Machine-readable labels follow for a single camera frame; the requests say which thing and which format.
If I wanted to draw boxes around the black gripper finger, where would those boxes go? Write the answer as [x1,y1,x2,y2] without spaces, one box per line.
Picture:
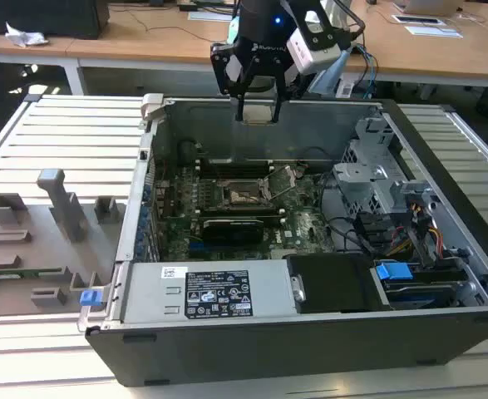
[267,55,302,125]
[209,41,256,122]

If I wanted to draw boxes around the silver CPU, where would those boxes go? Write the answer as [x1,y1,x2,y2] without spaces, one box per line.
[243,103,274,125]

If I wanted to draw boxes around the metal socket cover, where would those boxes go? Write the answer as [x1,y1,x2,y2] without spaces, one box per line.
[261,165,302,197]

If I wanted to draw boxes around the black RAM slot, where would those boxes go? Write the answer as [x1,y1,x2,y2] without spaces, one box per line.
[195,165,274,179]
[195,160,274,170]
[193,206,286,217]
[191,212,287,228]

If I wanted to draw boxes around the CPU socket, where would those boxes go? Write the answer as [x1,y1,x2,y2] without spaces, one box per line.
[219,177,277,209]

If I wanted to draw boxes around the blue expansion slot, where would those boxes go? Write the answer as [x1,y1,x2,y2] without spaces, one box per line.
[189,243,228,257]

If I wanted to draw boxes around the pale blue teach pendant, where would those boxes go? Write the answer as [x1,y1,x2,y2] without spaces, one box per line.
[309,49,349,97]

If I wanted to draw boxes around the white paper sheet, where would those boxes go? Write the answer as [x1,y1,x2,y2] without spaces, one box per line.
[405,25,464,39]
[188,11,233,22]

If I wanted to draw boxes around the grey case latch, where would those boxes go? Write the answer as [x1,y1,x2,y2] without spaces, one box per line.
[140,93,165,121]

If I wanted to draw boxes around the long wooden desk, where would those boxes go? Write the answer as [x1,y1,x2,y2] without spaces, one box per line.
[67,0,488,91]

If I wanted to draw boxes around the silver metal drive cage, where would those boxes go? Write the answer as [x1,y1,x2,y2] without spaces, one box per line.
[333,116,399,217]

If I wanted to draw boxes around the white framed tablet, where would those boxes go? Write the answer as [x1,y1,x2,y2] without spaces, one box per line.
[392,14,447,27]

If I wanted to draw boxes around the green motherboard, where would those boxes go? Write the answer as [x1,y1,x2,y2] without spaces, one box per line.
[151,161,340,263]

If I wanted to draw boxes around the black graphics card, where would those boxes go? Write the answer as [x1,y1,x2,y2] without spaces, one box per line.
[201,218,265,247]

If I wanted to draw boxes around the silver laptop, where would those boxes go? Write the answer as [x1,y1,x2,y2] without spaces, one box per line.
[403,0,465,13]

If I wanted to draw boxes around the black computer box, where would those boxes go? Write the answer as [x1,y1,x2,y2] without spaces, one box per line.
[0,0,111,41]

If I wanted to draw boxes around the crumpled white paper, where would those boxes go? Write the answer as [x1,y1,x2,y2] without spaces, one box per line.
[4,21,49,47]

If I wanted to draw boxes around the black plastic shroud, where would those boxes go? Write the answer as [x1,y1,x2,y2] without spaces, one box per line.
[287,253,377,315]

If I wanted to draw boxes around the hard disk in blue carrier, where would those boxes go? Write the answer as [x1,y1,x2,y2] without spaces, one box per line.
[372,259,456,308]

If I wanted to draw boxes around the grey power supply unit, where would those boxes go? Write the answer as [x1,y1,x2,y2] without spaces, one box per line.
[121,261,298,325]

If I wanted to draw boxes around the grey parts rack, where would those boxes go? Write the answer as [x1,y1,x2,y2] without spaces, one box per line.
[0,168,124,317]

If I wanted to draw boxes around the blue case latch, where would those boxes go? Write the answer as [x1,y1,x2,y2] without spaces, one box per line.
[79,290,106,311]

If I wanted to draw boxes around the black open PC case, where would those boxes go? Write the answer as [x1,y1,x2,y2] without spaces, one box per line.
[79,93,488,388]

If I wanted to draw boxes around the green RAM stick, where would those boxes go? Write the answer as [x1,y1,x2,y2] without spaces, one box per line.
[0,268,66,282]

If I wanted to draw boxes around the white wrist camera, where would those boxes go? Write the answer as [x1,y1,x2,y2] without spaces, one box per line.
[287,27,341,72]

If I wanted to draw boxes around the black camera bracket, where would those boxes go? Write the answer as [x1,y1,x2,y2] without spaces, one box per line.
[299,0,337,47]

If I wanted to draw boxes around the blue cable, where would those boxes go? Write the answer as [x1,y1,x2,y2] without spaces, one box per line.
[353,41,380,100]

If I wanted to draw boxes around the grey metal bracket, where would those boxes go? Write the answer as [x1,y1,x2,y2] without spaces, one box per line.
[388,180,436,209]

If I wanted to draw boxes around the black flat cable bundle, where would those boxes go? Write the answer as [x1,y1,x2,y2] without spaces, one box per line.
[353,211,394,253]

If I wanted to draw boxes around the silver metal handle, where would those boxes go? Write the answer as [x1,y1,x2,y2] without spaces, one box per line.
[291,274,307,303]

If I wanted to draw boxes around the yellow red wire bundle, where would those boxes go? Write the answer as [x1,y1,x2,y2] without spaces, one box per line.
[387,202,445,258]

